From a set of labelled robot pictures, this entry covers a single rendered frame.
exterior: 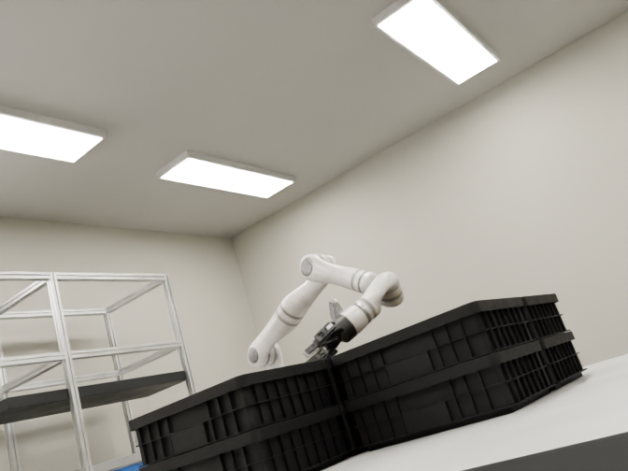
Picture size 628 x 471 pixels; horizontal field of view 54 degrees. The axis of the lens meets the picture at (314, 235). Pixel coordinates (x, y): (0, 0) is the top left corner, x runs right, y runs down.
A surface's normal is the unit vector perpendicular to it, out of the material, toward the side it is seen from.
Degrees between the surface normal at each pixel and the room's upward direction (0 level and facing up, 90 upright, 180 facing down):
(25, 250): 90
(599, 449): 90
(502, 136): 90
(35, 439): 90
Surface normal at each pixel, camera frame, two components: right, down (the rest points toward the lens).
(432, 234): -0.57, -0.07
